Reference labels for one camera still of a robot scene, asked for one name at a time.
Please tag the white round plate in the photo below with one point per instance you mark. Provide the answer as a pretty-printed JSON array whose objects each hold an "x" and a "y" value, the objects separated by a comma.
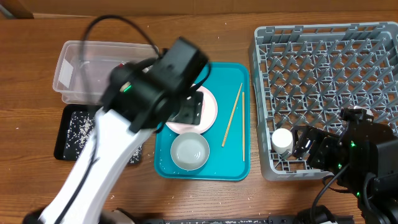
[{"x": 209, "y": 113}]

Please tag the clear plastic bin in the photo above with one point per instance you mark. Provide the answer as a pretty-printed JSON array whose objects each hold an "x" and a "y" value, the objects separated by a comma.
[{"x": 85, "y": 83}]

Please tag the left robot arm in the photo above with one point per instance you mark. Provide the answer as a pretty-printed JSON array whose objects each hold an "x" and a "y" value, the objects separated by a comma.
[{"x": 140, "y": 96}]

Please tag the grey dish rack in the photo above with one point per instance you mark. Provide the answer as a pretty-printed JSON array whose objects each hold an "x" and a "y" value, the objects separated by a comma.
[{"x": 304, "y": 75}]

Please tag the teal plastic tray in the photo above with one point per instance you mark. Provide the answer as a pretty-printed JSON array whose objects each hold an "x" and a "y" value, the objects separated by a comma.
[{"x": 231, "y": 162}]

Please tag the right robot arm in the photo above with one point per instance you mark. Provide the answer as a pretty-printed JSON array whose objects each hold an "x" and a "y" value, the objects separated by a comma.
[{"x": 362, "y": 160}]

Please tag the black food waste tray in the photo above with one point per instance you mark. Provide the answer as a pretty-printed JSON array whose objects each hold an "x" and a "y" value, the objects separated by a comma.
[{"x": 75, "y": 128}]

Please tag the white cylindrical cup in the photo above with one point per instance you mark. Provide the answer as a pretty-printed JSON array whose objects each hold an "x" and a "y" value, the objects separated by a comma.
[{"x": 282, "y": 140}]

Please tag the wooden chopstick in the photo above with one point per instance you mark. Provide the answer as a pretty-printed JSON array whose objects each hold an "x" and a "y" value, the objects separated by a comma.
[{"x": 231, "y": 115}]

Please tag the black table edge frame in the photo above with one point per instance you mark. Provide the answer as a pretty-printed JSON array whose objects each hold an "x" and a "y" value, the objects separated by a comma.
[{"x": 121, "y": 216}]

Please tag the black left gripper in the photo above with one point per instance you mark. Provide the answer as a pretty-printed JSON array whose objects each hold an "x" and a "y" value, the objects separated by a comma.
[{"x": 191, "y": 107}]

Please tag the grey bowl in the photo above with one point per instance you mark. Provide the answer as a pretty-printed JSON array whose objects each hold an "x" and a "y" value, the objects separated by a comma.
[{"x": 190, "y": 151}]

